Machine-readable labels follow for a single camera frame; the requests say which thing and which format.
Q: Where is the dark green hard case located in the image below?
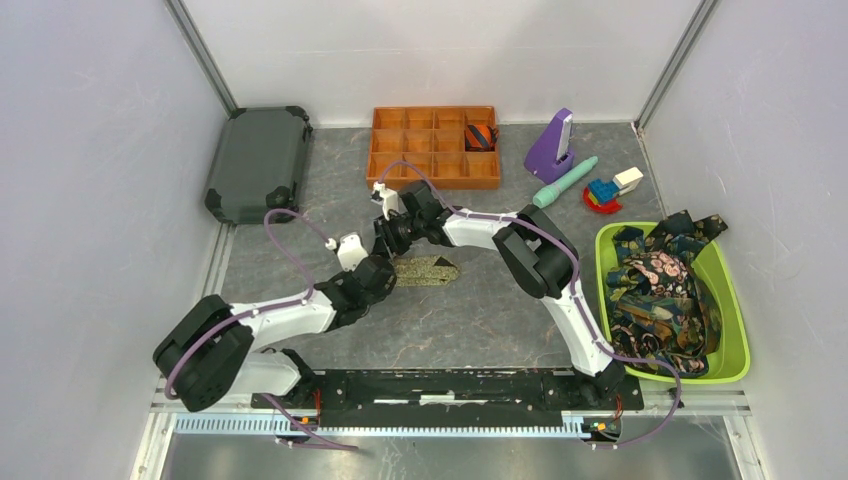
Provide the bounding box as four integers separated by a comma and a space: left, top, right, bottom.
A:
203, 105, 313, 225

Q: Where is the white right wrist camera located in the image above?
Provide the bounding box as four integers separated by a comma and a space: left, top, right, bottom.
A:
370, 181, 400, 220

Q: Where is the colourful toy brick boat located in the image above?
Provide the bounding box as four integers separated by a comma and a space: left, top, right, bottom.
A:
582, 167, 644, 215

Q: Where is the green gold vine tie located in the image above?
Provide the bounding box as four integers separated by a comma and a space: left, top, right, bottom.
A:
392, 255, 460, 287

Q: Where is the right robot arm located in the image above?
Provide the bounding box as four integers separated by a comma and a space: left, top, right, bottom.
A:
372, 180, 625, 408

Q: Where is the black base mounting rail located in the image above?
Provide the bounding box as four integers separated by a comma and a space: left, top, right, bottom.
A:
277, 368, 644, 428

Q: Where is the rolled orange striped tie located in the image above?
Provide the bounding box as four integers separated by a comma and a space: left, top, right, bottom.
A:
464, 124, 499, 152

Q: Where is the black gold leaf tie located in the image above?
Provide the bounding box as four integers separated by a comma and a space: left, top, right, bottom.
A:
645, 210, 728, 262

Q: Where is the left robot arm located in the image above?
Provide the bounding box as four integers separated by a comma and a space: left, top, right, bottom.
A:
153, 255, 397, 412

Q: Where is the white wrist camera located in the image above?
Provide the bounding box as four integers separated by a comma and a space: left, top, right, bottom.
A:
325, 233, 369, 272
370, 181, 400, 220

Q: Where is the orange wooden compartment tray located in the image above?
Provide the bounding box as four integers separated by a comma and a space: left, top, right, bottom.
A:
366, 106, 501, 190

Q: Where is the mint green cylinder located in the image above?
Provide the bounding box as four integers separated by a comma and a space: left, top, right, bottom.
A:
532, 156, 599, 208

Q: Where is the navy orange floral tie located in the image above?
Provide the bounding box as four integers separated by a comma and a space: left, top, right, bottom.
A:
605, 227, 722, 378

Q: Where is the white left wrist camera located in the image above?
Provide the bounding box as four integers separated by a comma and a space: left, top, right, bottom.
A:
325, 233, 369, 272

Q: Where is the black pink rose tie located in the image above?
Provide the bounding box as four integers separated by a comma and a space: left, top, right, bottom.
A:
622, 251, 696, 299

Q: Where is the purple metronome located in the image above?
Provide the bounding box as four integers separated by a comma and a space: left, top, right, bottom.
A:
524, 108, 575, 184

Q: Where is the lime green plastic bin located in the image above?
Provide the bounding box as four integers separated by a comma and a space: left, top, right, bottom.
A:
594, 221, 752, 386

